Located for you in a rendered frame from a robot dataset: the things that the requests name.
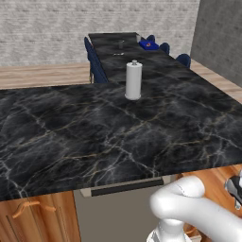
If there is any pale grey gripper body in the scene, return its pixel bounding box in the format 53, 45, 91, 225
224, 170, 242, 211

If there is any wooden drawer front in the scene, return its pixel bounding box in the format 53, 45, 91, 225
178, 164, 242, 221

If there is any grey dishwasher door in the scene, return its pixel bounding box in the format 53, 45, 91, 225
73, 175, 178, 242

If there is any white paper towel roll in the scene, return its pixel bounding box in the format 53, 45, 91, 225
124, 59, 144, 101

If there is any wooden cupboard door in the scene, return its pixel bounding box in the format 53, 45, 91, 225
0, 190, 82, 242

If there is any black dishwasher handle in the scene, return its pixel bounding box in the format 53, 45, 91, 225
79, 176, 165, 199

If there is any curved wooden cupboard handle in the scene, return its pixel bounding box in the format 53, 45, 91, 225
11, 200, 58, 219

